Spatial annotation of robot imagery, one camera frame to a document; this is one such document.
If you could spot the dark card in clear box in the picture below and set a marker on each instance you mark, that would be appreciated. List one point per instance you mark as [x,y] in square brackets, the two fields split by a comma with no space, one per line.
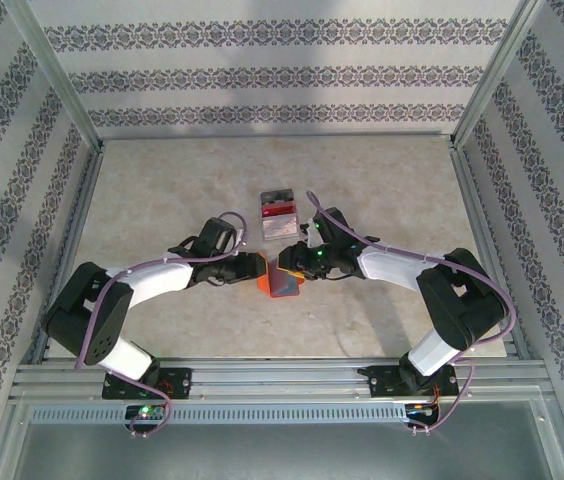
[277,195]

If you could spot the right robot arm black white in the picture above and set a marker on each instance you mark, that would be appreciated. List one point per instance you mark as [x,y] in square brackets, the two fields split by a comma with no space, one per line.
[462,310]

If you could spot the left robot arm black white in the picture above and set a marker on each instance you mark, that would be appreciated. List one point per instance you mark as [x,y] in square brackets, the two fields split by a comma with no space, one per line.
[102,320]

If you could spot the clear plastic card box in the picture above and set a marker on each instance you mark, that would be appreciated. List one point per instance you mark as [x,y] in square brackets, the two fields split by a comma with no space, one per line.
[282,235]

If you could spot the aluminium mounting rail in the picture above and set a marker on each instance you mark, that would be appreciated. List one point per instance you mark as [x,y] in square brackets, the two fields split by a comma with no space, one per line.
[282,380]

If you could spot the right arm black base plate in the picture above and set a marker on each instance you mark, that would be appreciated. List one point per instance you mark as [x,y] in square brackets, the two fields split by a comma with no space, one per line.
[384,382]

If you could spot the controller board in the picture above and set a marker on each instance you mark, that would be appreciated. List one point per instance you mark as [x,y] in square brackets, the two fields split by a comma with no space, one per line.
[147,412]
[422,410]

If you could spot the left controller board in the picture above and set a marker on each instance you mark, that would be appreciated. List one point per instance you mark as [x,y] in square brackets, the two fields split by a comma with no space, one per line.
[147,412]

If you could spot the white printed card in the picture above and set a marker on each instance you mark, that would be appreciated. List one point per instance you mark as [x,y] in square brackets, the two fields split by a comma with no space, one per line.
[282,229]

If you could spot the red card in clear box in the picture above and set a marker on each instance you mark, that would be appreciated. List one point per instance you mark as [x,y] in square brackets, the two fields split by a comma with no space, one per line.
[278,210]

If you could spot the right controller board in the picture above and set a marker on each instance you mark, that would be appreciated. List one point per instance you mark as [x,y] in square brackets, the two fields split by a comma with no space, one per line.
[422,410]

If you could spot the aluminium side rail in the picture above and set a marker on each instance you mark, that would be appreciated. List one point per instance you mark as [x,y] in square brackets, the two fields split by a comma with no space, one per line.
[487,230]
[69,240]

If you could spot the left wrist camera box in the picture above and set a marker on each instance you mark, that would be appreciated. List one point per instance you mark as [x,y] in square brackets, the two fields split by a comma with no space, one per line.
[217,235]

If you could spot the orange card holder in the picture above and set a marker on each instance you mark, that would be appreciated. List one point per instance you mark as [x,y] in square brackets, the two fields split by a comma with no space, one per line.
[284,285]

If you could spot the aluminium frame post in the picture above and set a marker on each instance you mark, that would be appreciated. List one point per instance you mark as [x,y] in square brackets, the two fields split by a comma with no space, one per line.
[497,70]
[57,75]

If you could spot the aluminium back rail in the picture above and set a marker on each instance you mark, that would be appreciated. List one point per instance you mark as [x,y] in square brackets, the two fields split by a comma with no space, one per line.
[277,136]

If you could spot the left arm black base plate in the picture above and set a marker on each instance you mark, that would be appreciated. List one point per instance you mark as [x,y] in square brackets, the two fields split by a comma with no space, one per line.
[182,382]

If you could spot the grey metal sheet panel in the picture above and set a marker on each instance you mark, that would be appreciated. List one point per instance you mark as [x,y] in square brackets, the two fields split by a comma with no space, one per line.
[282,452]

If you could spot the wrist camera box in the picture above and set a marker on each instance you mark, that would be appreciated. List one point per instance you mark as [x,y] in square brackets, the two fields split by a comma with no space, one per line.
[217,235]
[332,225]

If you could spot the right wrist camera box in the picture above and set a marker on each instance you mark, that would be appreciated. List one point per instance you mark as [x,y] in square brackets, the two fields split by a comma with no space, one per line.
[332,225]

